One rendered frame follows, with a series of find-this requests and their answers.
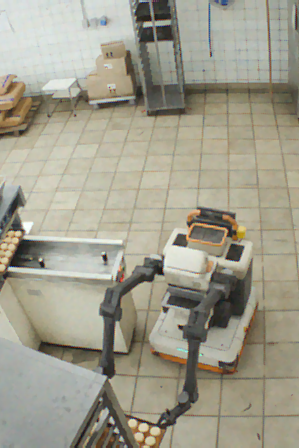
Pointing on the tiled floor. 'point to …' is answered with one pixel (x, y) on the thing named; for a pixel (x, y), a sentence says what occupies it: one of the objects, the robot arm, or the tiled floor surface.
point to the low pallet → (12, 126)
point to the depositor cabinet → (8, 308)
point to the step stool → (64, 89)
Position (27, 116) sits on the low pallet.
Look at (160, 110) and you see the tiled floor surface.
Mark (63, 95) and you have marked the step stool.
